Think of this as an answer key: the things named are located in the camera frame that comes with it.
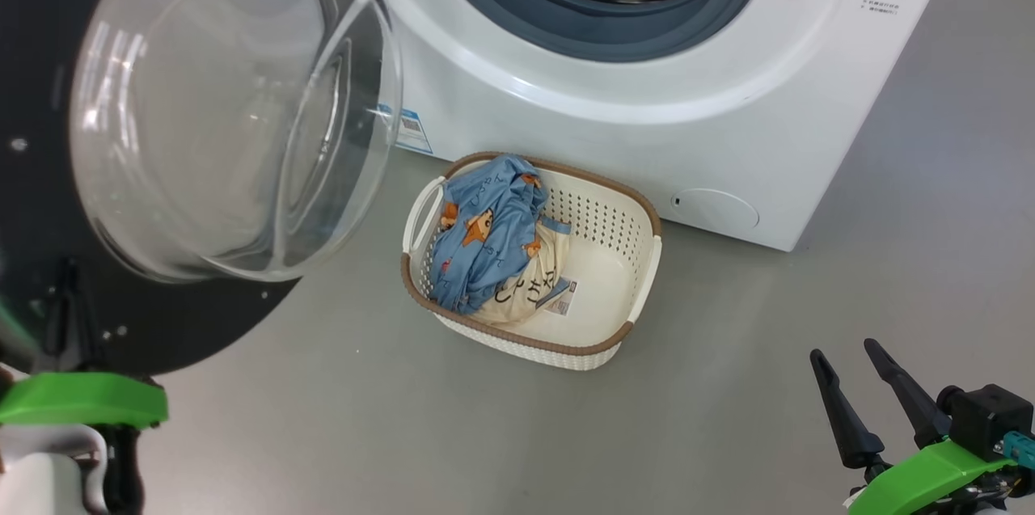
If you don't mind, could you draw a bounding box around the white front-load washing machine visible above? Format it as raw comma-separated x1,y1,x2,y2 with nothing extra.
356,0,967,251

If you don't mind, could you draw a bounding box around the blue cartoon print garment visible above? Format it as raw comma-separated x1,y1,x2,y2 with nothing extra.
429,154,571,315

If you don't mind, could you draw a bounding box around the blue energy label sticker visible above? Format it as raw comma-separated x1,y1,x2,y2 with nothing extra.
378,104,433,154

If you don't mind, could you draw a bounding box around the black glass washer door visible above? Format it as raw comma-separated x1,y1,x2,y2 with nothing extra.
0,0,403,377

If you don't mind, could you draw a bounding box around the cream garment with black print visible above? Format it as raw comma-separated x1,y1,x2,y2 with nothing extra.
473,222,572,327

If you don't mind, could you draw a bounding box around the cream perforated laundry basket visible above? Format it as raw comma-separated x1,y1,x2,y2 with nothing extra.
400,151,663,371

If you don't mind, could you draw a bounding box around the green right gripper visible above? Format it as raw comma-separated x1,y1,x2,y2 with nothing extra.
810,339,1017,515

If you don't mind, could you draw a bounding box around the paper basket label sticker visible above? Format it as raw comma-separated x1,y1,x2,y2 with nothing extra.
535,279,580,316

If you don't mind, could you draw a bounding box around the teal plug black cable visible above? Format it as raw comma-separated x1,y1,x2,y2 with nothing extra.
1003,432,1035,471

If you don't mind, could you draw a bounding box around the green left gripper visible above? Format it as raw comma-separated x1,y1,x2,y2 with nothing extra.
0,259,169,428

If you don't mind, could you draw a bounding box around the round white filter cover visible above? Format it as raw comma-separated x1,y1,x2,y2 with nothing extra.
671,188,761,230

